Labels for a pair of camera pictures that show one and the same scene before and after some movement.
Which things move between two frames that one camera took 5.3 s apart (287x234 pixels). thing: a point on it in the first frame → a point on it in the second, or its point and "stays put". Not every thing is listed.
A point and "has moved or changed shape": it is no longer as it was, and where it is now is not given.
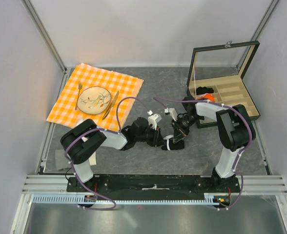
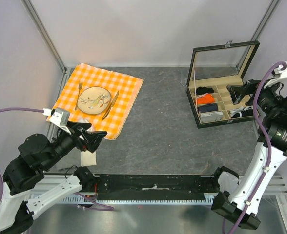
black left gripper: (157, 140) → (93, 138)
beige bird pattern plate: (93, 100) stays put
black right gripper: (179, 132) → (238, 91)
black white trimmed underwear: (170, 145) has moved or changed shape
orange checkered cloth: (93, 93) stays put
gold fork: (79, 87) stays put
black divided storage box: (222, 68) stays put
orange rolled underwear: (208, 96) stays put
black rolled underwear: (200, 90) stays put
